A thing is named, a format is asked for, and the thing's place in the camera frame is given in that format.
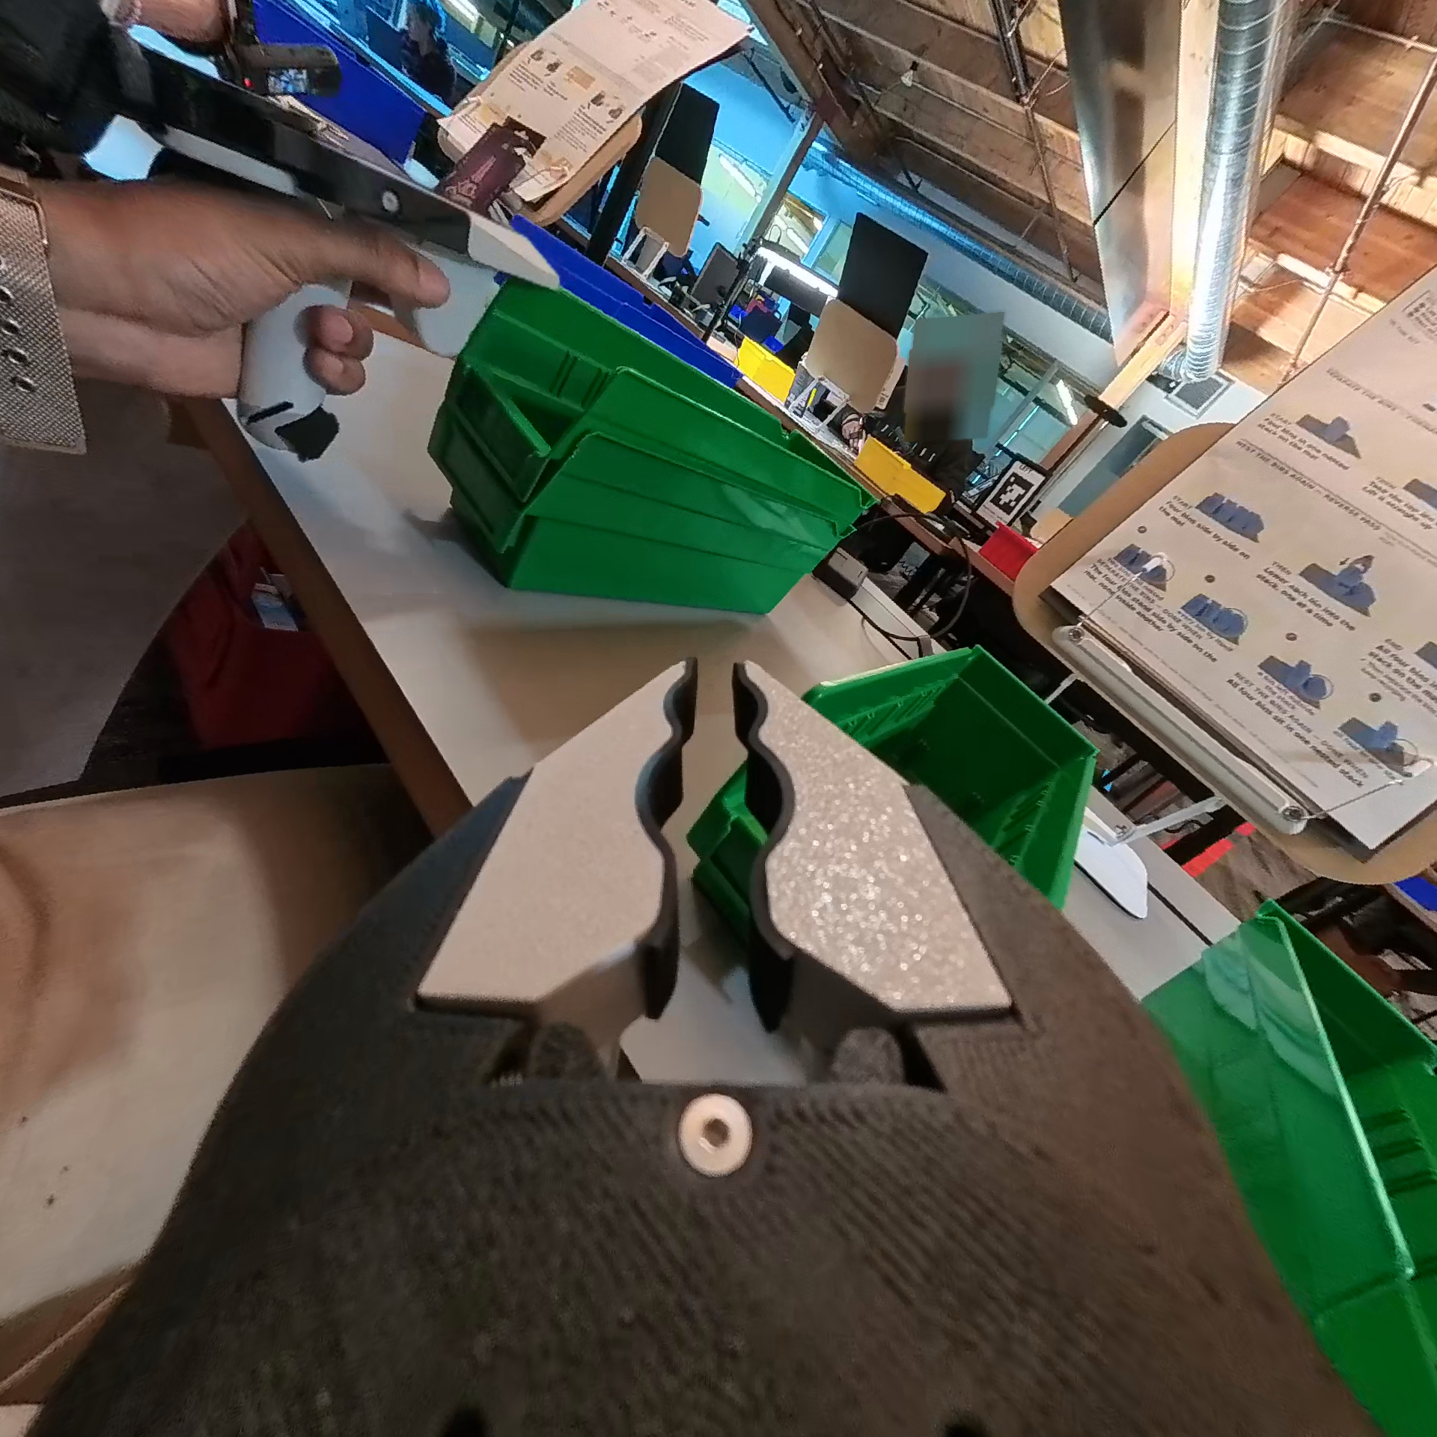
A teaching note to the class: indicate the white printed instruction sheet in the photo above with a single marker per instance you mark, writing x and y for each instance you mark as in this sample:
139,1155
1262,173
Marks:
608,57

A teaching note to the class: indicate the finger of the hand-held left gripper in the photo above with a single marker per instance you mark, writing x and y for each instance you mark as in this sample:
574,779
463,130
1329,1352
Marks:
517,255

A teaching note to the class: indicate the person's leg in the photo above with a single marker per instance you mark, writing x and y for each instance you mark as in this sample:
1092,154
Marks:
169,1012

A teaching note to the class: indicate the person's left hand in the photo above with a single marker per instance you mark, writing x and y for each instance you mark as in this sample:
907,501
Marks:
169,282

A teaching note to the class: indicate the white sheet with blue pictures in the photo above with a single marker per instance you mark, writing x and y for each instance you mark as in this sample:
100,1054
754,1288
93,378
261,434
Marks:
1290,560

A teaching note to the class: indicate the silver spiral duct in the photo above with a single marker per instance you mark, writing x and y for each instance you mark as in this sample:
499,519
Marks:
1230,169

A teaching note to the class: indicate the silver rectangular duct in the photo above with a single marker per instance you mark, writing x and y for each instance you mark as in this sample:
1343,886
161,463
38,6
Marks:
1123,169

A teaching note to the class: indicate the grey desk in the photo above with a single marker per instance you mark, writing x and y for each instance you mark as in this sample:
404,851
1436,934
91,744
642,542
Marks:
450,628

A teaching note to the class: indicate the another person's forearm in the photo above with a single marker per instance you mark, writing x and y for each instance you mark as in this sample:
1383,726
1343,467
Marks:
169,17

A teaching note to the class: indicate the black sheet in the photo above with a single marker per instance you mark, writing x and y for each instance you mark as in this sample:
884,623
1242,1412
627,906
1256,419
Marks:
886,270
688,135

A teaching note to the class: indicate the black pole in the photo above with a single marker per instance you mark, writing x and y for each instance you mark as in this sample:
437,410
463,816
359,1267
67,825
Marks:
628,179

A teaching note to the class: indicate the metal mesh watch band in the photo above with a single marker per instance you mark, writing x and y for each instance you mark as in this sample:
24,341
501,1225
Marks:
39,326

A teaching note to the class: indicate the black and white tag sign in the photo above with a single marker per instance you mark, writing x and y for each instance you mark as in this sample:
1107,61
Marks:
1016,491

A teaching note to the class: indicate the red plastic bin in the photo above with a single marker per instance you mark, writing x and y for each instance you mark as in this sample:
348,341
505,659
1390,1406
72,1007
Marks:
1010,554

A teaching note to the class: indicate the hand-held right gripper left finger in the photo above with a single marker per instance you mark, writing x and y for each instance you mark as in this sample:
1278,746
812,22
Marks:
540,898

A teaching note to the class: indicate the yellow plastic bin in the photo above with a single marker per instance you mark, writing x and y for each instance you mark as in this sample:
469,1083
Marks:
897,469
761,360

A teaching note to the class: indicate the black power adapter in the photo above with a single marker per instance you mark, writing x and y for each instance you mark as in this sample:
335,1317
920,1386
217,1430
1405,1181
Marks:
840,573

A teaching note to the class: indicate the blue plastic bin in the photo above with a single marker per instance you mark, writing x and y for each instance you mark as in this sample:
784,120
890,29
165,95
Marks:
359,79
628,309

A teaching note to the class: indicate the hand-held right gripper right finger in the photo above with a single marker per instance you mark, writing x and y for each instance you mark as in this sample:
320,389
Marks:
887,909

